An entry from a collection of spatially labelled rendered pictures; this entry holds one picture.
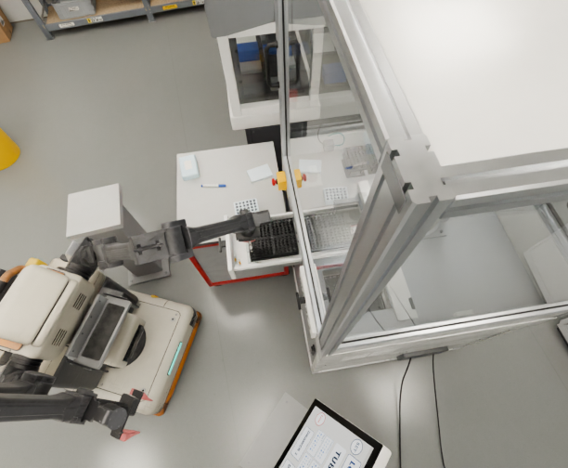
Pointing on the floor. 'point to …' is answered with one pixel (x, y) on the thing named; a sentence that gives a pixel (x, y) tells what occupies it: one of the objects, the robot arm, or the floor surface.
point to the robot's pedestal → (109, 227)
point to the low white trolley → (218, 207)
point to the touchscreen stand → (275, 434)
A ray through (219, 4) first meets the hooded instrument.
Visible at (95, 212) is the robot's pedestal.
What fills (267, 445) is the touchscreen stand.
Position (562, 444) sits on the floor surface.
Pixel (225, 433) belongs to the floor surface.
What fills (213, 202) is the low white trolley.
